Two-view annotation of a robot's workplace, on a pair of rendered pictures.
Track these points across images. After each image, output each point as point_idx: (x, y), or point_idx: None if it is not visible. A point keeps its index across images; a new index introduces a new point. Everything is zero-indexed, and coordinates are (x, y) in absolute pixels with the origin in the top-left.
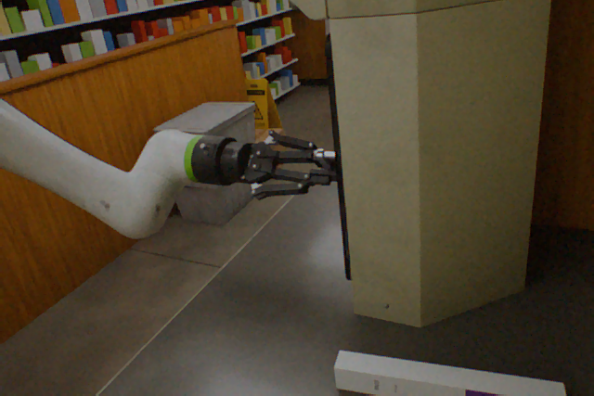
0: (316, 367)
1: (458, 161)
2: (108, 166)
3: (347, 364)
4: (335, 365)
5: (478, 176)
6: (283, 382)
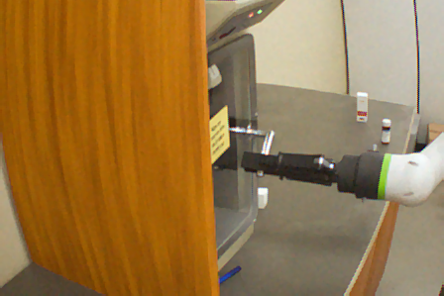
0: (278, 209)
1: None
2: (434, 145)
3: (260, 189)
4: (267, 189)
5: None
6: (297, 203)
